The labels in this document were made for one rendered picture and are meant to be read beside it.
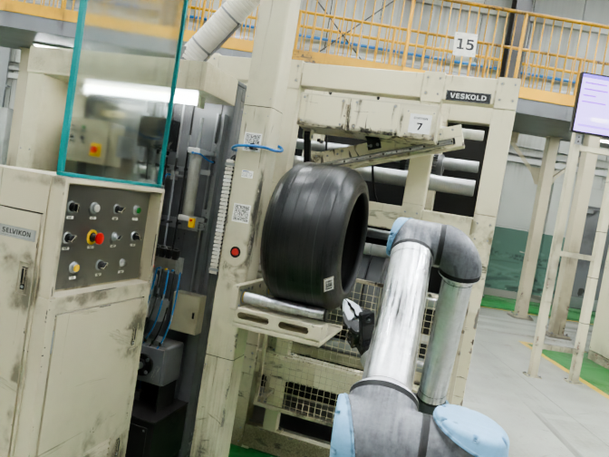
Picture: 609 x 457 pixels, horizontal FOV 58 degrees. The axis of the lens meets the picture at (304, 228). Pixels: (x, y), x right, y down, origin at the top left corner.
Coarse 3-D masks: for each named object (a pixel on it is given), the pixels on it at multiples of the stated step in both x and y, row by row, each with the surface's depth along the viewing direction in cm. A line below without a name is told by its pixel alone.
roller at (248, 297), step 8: (248, 296) 216; (256, 296) 215; (264, 296) 215; (256, 304) 215; (264, 304) 213; (272, 304) 212; (280, 304) 211; (288, 304) 211; (296, 304) 210; (288, 312) 211; (296, 312) 210; (304, 312) 208; (312, 312) 208; (320, 312) 207; (328, 312) 210
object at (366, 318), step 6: (360, 312) 175; (366, 312) 174; (372, 312) 174; (360, 318) 174; (366, 318) 174; (372, 318) 175; (360, 324) 175; (366, 324) 174; (372, 324) 175; (360, 330) 176; (366, 330) 175; (372, 330) 176; (360, 336) 177; (366, 336) 176; (360, 342) 178; (366, 342) 176
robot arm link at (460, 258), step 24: (456, 240) 149; (456, 264) 149; (480, 264) 152; (456, 288) 153; (456, 312) 156; (432, 336) 163; (456, 336) 160; (432, 360) 164; (432, 384) 167; (432, 408) 170
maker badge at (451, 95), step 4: (448, 92) 256; (452, 92) 255; (456, 92) 254; (460, 92) 254; (464, 92) 253; (468, 92) 253; (472, 92) 252; (476, 92) 252; (448, 96) 256; (452, 96) 255; (456, 96) 254; (460, 96) 254; (464, 96) 253; (468, 96) 253; (472, 96) 252; (476, 96) 252; (480, 96) 251; (484, 96) 251; (488, 96) 250; (452, 100) 255; (456, 100) 254; (460, 100) 254; (464, 100) 253; (468, 100) 253; (472, 100) 252; (476, 100) 252; (480, 100) 251; (484, 100) 251; (488, 100) 250
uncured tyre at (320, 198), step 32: (288, 192) 201; (320, 192) 199; (352, 192) 203; (288, 224) 197; (320, 224) 194; (352, 224) 246; (288, 256) 198; (320, 256) 194; (352, 256) 245; (288, 288) 205; (320, 288) 200; (352, 288) 230
